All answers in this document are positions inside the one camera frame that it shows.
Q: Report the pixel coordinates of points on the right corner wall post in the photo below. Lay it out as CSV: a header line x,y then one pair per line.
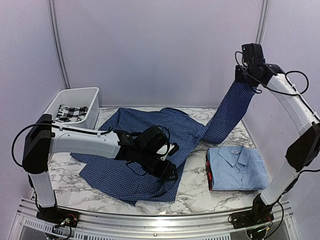
x,y
262,23

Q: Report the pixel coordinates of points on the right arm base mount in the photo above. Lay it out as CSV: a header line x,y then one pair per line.
x,y
259,213

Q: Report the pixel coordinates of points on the red black plaid folded shirt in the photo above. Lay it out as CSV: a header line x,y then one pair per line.
x,y
209,173

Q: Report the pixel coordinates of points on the black white checked shirt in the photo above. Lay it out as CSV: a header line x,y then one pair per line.
x,y
67,114

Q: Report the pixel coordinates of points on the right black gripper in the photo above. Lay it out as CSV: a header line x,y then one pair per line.
x,y
238,77

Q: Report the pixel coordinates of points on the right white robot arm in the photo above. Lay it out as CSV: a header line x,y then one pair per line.
x,y
299,154

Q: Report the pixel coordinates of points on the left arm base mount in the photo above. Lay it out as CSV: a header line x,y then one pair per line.
x,y
57,215

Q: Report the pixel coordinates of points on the light blue folded shirt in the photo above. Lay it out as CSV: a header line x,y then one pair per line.
x,y
237,168

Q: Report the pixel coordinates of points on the white plastic bin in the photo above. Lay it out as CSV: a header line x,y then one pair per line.
x,y
78,97

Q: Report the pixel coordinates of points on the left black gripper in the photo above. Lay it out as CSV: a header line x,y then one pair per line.
x,y
163,173

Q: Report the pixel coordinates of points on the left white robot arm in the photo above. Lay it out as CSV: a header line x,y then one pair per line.
x,y
45,138

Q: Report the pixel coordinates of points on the aluminium front frame rail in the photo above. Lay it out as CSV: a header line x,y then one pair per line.
x,y
111,226

